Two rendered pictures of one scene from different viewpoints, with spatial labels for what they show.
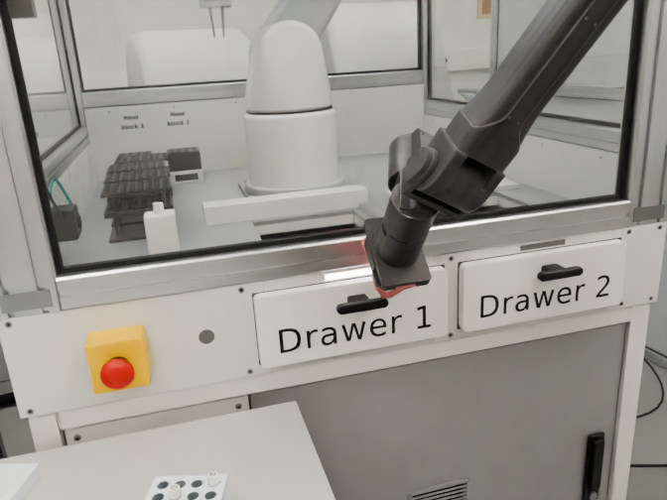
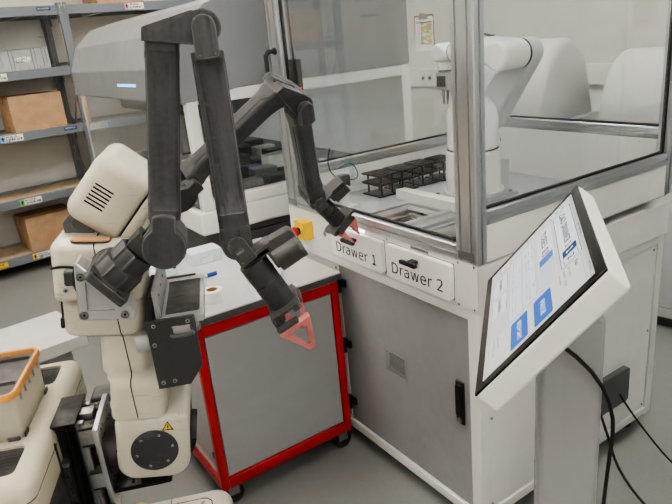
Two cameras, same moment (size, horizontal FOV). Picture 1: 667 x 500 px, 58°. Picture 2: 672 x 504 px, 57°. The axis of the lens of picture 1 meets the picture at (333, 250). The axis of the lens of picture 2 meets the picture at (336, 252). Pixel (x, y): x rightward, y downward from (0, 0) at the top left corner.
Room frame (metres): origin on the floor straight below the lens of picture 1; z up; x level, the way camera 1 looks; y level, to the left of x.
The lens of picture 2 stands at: (0.11, -1.92, 1.56)
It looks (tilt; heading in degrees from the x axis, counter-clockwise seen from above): 19 degrees down; 72
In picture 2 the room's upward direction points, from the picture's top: 6 degrees counter-clockwise
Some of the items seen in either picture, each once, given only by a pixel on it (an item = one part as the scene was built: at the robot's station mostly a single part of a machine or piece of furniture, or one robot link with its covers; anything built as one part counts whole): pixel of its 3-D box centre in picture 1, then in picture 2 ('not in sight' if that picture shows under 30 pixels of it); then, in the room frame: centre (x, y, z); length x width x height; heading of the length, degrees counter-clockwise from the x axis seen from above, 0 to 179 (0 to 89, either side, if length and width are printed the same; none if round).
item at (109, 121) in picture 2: not in sight; (226, 126); (0.71, 1.72, 1.13); 1.78 x 1.14 x 0.45; 104
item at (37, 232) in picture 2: not in sight; (47, 226); (-0.60, 3.64, 0.28); 0.41 x 0.32 x 0.28; 22
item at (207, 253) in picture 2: not in sight; (202, 254); (0.34, 0.50, 0.79); 0.13 x 0.09 x 0.05; 13
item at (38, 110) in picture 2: not in sight; (32, 111); (-0.50, 3.68, 1.22); 0.41 x 0.32 x 0.28; 22
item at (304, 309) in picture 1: (354, 315); (357, 247); (0.80, -0.03, 0.87); 0.29 x 0.02 x 0.11; 104
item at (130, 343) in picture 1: (119, 359); (303, 229); (0.70, 0.29, 0.88); 0.07 x 0.05 x 0.07; 104
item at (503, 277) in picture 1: (544, 284); (418, 270); (0.88, -0.33, 0.87); 0.29 x 0.02 x 0.11; 104
